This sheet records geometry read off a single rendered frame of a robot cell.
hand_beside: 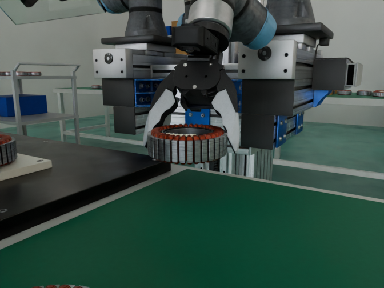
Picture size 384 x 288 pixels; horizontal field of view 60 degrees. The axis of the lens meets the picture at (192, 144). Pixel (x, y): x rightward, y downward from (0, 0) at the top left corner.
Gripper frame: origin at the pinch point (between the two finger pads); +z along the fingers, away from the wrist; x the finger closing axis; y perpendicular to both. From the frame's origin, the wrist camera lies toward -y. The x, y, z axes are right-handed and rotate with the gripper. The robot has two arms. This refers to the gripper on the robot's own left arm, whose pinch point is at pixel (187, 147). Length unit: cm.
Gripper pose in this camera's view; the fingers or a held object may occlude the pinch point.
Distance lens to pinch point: 46.8
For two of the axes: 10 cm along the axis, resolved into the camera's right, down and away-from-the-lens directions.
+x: -9.6, -0.6, 2.7
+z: -1.4, 9.5, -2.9
